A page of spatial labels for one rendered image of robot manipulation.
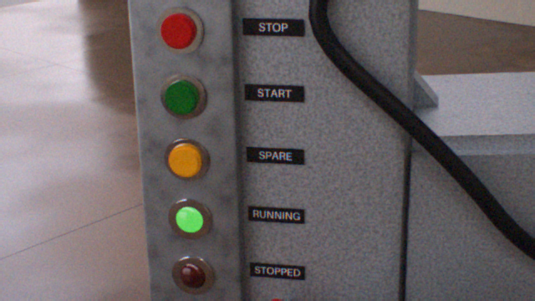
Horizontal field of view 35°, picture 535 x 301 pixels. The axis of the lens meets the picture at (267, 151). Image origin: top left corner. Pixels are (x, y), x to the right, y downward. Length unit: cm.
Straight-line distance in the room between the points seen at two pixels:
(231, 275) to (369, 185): 14
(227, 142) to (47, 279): 278
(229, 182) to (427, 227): 16
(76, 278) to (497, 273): 277
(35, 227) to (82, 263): 43
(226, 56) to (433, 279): 25
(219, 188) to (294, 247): 8
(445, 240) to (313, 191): 11
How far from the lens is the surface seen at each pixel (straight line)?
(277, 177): 68
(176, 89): 65
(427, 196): 69
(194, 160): 66
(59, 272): 345
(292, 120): 66
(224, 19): 64
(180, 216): 69
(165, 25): 64
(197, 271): 71
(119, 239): 365
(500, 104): 76
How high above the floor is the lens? 159
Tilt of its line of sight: 21 degrees down
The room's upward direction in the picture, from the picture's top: 1 degrees counter-clockwise
